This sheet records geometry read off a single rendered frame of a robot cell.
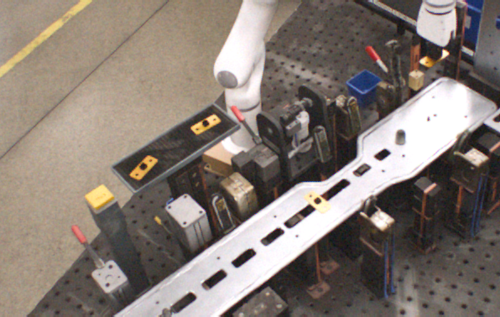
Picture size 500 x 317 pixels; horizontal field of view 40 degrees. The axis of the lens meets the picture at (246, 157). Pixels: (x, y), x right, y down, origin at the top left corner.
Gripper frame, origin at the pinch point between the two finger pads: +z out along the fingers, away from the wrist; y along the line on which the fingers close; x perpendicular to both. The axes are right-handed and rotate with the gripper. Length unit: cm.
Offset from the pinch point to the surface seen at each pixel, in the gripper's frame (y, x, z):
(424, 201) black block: 18.0, -21.8, 32.5
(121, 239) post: -31, -95, 29
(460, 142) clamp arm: 17.2, -7.2, 19.0
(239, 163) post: -20, -58, 18
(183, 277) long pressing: -7, -90, 27
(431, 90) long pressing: -8.5, 11.2, 27.5
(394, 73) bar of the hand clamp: -14.6, 0.2, 17.0
